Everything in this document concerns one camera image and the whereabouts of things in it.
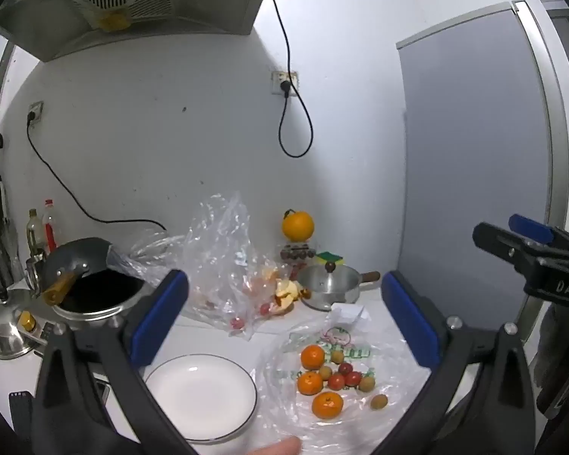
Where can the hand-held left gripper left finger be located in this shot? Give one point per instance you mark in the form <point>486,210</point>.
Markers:
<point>159,322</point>

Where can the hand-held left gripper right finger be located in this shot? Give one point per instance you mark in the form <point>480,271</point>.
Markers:
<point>410,322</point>

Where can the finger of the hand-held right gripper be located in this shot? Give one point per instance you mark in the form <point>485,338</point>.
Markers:
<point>531,227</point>
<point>502,241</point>

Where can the small yellow loquat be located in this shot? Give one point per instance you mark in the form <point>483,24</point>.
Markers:
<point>325,371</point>
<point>367,383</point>
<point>336,355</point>
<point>379,401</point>

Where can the white plate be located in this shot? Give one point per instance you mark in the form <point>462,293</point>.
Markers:
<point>199,388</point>

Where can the orange tangerine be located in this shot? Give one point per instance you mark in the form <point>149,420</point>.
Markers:
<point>309,383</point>
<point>312,357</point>
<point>327,404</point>

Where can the printed plastic bag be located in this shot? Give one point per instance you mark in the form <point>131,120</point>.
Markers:
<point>284,417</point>

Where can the person's right forearm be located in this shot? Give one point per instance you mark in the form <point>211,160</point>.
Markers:
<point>564,379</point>

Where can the person's left hand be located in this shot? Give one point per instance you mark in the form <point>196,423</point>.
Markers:
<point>275,448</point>

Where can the silver induction cooker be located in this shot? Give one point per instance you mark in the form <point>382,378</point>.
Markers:
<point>99,294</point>

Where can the small steel pot with lid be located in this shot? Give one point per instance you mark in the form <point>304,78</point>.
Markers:
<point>329,284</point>

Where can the grey smartphone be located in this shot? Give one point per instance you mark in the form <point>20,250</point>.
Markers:
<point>102,391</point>

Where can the grey refrigerator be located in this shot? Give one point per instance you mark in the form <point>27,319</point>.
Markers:
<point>474,151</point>

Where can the clear plastic bag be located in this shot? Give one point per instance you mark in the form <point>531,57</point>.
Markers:
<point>218,246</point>

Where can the yellow green sponge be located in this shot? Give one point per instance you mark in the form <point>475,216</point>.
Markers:
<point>329,258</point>

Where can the orange peel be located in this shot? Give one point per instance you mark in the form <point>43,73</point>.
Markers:
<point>284,294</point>

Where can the gold cooker knob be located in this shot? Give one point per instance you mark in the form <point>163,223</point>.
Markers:
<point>26,321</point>

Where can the clear container of dark dates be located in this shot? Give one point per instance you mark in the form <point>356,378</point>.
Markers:
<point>296,252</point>

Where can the red cap bottle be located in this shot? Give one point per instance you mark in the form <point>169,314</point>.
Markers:
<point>50,227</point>

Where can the large orange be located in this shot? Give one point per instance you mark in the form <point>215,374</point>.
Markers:
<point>298,225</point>

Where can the oil bottle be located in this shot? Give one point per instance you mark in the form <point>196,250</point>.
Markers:
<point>33,234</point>

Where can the steel pot lid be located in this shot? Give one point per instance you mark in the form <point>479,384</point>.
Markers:
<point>4,327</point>

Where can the black handheld device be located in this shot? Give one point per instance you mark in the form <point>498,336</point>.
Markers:
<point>21,412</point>

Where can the steel range hood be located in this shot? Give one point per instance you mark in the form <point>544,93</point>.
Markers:
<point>208,4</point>

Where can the white wall socket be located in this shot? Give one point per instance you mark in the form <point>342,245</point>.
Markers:
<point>37,109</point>
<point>277,78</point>

